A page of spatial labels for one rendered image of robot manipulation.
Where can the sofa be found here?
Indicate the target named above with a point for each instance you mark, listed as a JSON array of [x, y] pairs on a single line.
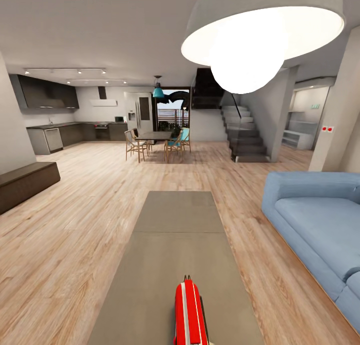
[[317, 214]]

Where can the range hood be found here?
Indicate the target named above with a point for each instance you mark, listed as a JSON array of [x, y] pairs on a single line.
[[103, 101]]

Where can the oven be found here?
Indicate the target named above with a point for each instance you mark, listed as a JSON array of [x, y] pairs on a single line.
[[102, 130]]

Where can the radio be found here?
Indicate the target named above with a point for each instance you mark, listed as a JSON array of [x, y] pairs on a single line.
[[190, 321]]

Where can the fixed window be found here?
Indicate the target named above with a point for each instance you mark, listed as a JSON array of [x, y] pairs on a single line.
[[173, 110]]

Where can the dishwasher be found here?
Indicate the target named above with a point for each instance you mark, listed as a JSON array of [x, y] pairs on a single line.
[[53, 139]]

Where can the fridge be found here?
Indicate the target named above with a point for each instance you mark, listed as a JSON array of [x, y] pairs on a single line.
[[141, 112]]

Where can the coffee table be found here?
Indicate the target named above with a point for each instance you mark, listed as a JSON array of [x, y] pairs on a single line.
[[178, 235]]

